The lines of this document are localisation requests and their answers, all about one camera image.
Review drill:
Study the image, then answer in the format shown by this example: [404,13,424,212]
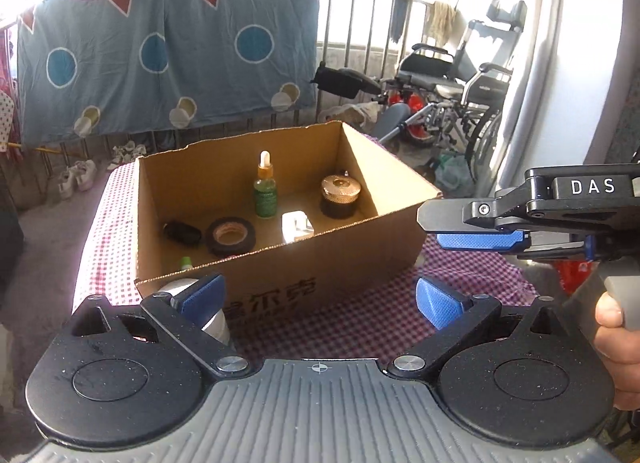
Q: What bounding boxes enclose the white medicine bottle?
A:
[160,273,231,346]

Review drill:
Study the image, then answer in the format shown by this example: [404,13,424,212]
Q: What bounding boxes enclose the gold lid jar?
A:
[320,175,361,219]

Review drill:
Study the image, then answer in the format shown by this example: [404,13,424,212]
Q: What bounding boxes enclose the green dropper bottle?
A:
[254,151,278,219]

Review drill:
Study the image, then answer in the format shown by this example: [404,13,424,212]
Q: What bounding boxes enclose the right hand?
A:
[593,293,640,411]

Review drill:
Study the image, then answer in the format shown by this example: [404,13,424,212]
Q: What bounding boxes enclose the green plastic bag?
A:
[435,151,475,197]

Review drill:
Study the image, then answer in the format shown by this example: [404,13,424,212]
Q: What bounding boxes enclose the black tape roll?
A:
[204,217,256,258]

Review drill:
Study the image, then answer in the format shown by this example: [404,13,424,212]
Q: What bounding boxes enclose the black small object in box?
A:
[163,220,202,247]

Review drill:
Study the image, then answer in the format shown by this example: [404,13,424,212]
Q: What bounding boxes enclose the purple checkered tablecloth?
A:
[74,160,536,361]

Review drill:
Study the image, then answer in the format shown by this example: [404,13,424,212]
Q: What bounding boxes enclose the wheelchair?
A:
[372,0,527,179]

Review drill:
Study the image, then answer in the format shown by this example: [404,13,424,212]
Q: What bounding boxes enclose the large cardboard box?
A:
[134,122,439,324]

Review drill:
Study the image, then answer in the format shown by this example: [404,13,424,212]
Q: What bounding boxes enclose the white shoes on floor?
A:
[58,160,98,200]

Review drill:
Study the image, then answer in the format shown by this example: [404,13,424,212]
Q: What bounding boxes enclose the black bicycle seat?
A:
[310,62,382,99]

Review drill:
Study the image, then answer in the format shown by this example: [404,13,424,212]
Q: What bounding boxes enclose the beige hanging towel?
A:
[424,1,466,48]

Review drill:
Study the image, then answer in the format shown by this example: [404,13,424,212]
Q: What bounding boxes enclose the blue patterned blanket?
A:
[16,0,324,147]

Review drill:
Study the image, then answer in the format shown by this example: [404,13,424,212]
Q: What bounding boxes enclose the pink hanging cloth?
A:
[0,28,24,163]

